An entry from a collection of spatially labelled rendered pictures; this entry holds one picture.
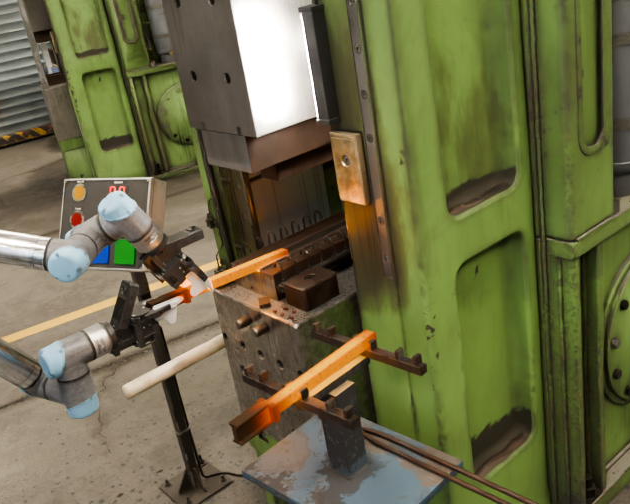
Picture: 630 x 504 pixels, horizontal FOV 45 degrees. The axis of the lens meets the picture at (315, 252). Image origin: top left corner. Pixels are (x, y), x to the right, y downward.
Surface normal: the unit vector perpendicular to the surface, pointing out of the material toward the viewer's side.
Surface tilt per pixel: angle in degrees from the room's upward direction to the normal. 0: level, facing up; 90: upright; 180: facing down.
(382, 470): 0
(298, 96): 90
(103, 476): 0
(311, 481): 0
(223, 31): 90
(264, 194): 90
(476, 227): 90
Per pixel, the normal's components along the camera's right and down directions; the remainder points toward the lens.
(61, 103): 0.38, 0.31
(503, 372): 0.65, 0.20
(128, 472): -0.16, -0.91
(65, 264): -0.07, 0.40
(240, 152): -0.75, 0.36
